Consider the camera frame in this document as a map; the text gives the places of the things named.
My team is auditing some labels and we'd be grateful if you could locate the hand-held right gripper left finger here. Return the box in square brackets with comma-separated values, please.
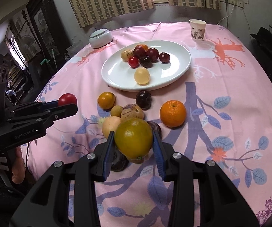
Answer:
[9, 131, 116, 227]

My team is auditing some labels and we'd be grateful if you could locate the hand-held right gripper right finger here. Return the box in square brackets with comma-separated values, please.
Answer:
[152, 130, 261, 227]

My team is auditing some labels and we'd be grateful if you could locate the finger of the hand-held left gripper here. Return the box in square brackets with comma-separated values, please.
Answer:
[7, 103, 79, 133]
[5, 100, 61, 117]

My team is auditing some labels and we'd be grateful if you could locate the purple mangosteen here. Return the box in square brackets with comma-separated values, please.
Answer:
[148, 121, 162, 139]
[111, 147, 129, 172]

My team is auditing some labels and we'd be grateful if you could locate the small red tomato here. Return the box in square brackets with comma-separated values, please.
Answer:
[128, 57, 140, 68]
[58, 93, 78, 107]

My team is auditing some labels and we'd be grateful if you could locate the pale yellow pear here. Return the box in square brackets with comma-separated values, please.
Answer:
[102, 116, 122, 139]
[134, 67, 150, 86]

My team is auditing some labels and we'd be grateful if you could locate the green yellow orange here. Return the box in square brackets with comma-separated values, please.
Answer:
[114, 119, 153, 160]

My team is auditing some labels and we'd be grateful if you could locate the striped pepino melon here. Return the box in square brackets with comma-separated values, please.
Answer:
[121, 50, 134, 61]
[120, 104, 144, 123]

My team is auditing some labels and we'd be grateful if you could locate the orange persimmon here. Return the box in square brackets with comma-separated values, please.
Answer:
[98, 92, 116, 110]

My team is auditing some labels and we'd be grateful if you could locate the white round plate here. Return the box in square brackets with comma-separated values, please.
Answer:
[101, 40, 191, 93]

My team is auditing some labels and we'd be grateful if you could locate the dark purple plum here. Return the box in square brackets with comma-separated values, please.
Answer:
[135, 90, 152, 110]
[139, 55, 153, 68]

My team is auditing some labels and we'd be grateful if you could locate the dark red plum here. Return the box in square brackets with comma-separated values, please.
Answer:
[159, 52, 171, 63]

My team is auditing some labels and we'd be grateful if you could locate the dark red tomato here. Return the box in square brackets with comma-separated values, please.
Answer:
[133, 47, 147, 59]
[146, 48, 159, 61]

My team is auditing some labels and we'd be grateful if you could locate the person's left hand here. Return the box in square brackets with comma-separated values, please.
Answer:
[0, 147, 29, 183]

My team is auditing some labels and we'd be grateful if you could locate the translucent plastic container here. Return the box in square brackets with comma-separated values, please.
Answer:
[66, 41, 84, 57]

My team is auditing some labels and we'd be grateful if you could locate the standing electric fan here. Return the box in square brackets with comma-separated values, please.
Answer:
[20, 34, 38, 52]

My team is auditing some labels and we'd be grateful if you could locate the white lidded ceramic jar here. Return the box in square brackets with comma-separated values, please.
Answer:
[89, 28, 113, 48]

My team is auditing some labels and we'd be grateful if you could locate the dark framed picture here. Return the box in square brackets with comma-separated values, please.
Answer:
[27, 0, 71, 61]

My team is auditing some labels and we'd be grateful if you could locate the pink floral tablecloth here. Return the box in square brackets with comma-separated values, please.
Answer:
[27, 22, 272, 227]

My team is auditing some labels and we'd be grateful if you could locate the wide brown checked curtain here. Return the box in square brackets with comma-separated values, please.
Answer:
[62, 0, 156, 28]

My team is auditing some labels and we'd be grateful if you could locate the printed paper cup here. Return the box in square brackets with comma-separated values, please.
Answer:
[189, 19, 207, 41]

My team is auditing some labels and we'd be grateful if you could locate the dark computer desk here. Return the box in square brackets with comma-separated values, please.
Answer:
[254, 38, 272, 76]

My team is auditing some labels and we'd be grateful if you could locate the black hat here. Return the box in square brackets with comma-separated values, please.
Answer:
[250, 27, 272, 43]

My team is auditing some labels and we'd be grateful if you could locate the green handled mop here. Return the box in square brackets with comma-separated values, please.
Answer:
[40, 48, 58, 72]

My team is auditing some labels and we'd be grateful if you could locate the white power cable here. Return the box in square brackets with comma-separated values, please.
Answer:
[217, 3, 236, 25]

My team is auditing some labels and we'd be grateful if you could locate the white wall power strip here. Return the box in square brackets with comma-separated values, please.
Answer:
[222, 0, 245, 7]

